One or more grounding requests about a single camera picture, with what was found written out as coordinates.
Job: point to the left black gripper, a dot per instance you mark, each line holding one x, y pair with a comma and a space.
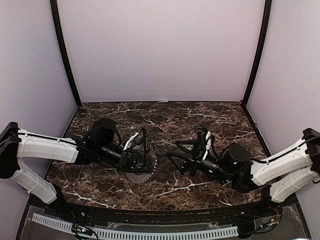
129, 159

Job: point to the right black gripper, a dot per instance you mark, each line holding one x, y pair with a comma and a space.
193, 164

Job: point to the black disc with keyrings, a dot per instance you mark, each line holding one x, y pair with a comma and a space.
151, 160

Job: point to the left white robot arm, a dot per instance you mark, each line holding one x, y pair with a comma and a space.
102, 145

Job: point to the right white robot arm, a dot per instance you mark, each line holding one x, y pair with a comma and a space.
282, 174

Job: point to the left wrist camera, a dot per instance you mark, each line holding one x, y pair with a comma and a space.
137, 142

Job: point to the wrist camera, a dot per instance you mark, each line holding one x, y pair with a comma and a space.
204, 140
137, 142

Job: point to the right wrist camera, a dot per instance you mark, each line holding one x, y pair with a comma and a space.
204, 140

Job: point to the black front rail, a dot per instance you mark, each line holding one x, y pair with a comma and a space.
89, 214

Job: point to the white slotted cable duct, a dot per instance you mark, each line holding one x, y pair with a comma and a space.
126, 231

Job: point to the right black frame post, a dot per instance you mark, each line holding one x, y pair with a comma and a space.
258, 53

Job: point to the black frame post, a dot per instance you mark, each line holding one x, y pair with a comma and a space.
63, 51
258, 53

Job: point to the left black frame post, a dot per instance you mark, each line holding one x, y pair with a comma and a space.
63, 51

